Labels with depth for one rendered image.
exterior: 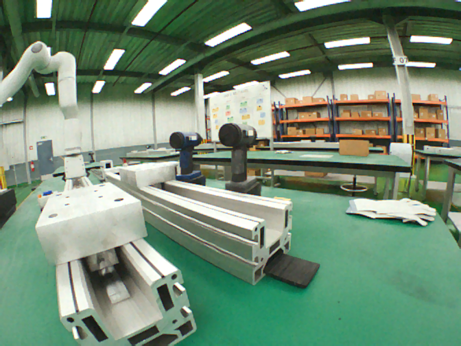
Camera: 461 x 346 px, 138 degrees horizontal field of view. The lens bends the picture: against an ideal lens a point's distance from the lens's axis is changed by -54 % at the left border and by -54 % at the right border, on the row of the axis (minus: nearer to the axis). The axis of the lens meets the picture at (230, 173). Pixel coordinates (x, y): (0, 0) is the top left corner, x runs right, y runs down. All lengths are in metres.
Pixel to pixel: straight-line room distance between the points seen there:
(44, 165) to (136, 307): 11.82
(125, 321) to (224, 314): 0.10
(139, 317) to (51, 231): 0.10
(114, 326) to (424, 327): 0.29
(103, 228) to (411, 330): 0.32
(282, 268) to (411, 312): 0.18
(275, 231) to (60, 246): 0.26
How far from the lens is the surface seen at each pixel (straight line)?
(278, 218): 0.27
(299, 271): 0.26
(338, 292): 0.26
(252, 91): 3.51
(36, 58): 1.04
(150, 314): 0.18
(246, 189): 0.48
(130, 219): 0.20
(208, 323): 0.22
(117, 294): 0.19
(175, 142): 0.64
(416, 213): 0.50
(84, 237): 0.19
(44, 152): 11.95
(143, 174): 0.46
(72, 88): 0.99
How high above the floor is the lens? 0.96
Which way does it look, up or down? 10 degrees down
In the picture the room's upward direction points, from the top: 3 degrees counter-clockwise
